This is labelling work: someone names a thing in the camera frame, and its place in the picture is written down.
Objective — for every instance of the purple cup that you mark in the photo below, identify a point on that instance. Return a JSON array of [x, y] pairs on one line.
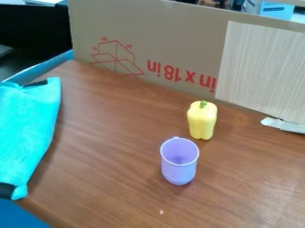
[[179, 163]]

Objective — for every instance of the light wooden board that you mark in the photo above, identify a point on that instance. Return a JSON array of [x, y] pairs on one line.
[[264, 71]]

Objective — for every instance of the cardboard box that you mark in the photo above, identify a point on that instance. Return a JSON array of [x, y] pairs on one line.
[[159, 44]]

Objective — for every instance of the turquoise cloth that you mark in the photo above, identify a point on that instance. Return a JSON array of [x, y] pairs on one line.
[[24, 127]]

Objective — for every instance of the yellow toy pepper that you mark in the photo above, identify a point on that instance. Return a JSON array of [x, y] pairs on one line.
[[202, 121]]

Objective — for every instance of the white crumpled tape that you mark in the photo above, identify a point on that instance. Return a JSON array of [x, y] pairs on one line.
[[284, 124]]

